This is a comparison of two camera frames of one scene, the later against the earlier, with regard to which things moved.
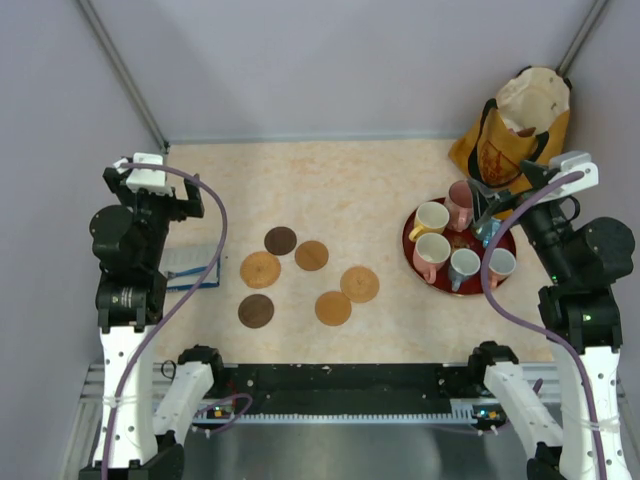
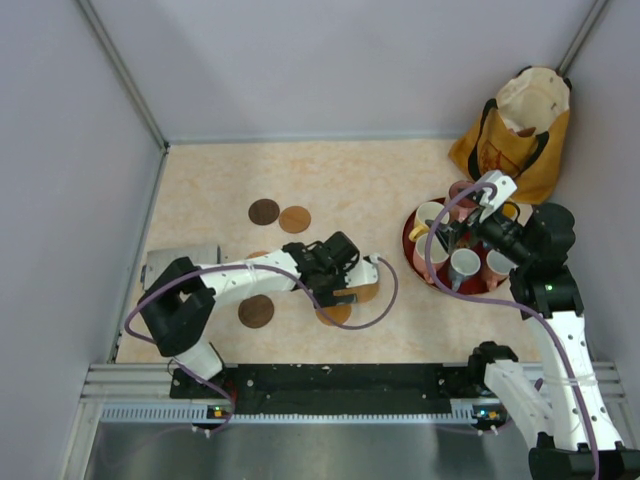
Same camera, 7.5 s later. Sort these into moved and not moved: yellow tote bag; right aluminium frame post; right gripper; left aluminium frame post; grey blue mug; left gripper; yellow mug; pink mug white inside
Moved: left gripper; right gripper
Not moved: grey blue mug; pink mug white inside; yellow mug; left aluminium frame post; yellow tote bag; right aluminium frame post
